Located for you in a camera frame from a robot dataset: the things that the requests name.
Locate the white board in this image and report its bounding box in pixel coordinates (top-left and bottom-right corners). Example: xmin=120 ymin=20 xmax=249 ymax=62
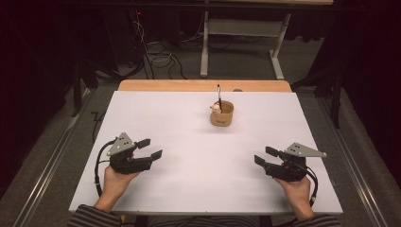
xmin=68 ymin=90 xmax=344 ymax=217

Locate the wooden table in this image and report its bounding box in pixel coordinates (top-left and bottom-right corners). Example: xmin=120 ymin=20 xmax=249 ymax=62
xmin=117 ymin=79 xmax=293 ymax=94

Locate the bundle of floor cables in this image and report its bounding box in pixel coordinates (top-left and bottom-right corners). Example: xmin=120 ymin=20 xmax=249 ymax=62
xmin=131 ymin=10 xmax=206 ymax=80

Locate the person's striped clothing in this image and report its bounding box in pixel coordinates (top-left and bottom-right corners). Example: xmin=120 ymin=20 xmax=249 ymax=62
xmin=135 ymin=215 xmax=276 ymax=227

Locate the black zigzag floor cable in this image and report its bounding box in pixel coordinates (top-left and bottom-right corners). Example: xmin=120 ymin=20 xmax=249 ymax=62
xmin=90 ymin=110 xmax=107 ymax=144

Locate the white-framed desk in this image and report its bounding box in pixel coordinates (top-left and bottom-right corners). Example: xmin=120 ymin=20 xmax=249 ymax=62
xmin=200 ymin=0 xmax=335 ymax=80

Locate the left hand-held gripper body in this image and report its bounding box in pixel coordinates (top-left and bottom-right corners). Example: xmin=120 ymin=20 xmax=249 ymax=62
xmin=106 ymin=131 xmax=155 ymax=175

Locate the black metal stand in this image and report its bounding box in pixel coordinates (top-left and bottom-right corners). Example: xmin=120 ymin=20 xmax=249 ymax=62
xmin=289 ymin=58 xmax=345 ymax=130
xmin=70 ymin=58 xmax=146 ymax=118

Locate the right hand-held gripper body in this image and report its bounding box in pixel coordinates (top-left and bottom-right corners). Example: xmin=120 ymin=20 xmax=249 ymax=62
xmin=264 ymin=142 xmax=328 ymax=183

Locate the tan pen holder cup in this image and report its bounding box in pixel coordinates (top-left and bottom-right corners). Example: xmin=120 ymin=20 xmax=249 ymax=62
xmin=209 ymin=99 xmax=235 ymax=128

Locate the hand-held gripper black cable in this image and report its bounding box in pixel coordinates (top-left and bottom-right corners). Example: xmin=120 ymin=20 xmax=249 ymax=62
xmin=297 ymin=166 xmax=319 ymax=208
xmin=94 ymin=139 xmax=118 ymax=199

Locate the person's right hand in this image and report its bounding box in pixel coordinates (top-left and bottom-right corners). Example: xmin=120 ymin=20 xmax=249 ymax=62
xmin=273 ymin=175 xmax=314 ymax=211

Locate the right hand-held gripper black cable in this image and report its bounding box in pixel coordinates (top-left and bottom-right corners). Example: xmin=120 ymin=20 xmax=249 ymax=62
xmin=297 ymin=166 xmax=319 ymax=208

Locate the person's left hand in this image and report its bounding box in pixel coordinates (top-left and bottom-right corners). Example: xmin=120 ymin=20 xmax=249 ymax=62
xmin=102 ymin=165 xmax=141 ymax=204

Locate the aluminium floor rail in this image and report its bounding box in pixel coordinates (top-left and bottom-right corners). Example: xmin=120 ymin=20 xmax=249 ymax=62
xmin=9 ymin=88 xmax=93 ymax=227
xmin=316 ymin=97 xmax=392 ymax=227

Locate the black pen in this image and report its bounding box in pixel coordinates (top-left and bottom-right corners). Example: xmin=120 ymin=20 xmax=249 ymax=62
xmin=216 ymin=83 xmax=223 ymax=114

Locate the left hand-held gripper black cable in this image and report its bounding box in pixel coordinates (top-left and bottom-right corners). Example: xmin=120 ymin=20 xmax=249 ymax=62
xmin=94 ymin=139 xmax=118 ymax=199

